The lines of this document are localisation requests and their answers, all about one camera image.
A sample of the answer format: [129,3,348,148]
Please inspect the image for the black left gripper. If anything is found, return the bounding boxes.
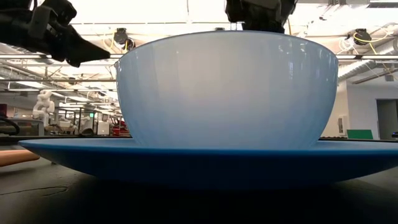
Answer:
[0,0,111,68]

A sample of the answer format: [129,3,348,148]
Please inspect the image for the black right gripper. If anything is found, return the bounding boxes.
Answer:
[224,0,298,34]

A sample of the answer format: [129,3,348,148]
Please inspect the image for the translucent light blue bowl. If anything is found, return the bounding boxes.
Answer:
[114,30,340,151]

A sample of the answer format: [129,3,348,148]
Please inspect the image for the fork with wooden handle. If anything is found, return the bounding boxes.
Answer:
[0,149,41,167]

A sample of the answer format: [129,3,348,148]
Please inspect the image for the ceiling mounted black device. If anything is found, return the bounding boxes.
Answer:
[113,27,136,52]
[353,28,373,46]

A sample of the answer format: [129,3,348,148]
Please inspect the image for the black table mat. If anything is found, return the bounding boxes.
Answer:
[0,135,398,224]

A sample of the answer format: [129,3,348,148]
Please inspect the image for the green board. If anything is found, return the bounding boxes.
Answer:
[346,129,374,140]

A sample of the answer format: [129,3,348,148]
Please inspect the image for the blue round plate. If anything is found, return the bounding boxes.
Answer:
[17,136,398,191]

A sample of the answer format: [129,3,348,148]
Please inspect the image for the grey door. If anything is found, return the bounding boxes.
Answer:
[376,98,398,140]

